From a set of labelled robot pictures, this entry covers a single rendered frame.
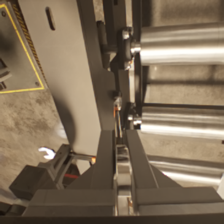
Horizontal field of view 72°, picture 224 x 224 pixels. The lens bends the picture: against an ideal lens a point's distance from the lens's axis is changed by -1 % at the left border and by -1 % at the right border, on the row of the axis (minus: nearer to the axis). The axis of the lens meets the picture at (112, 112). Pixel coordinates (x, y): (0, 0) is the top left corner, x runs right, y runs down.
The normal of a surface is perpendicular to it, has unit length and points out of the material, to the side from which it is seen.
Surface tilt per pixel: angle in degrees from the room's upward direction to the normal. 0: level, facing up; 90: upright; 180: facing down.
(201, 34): 42
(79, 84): 0
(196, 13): 0
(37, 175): 90
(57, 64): 0
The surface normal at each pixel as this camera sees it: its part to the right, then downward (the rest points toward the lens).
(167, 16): -0.24, 0.57
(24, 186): -0.11, -0.82
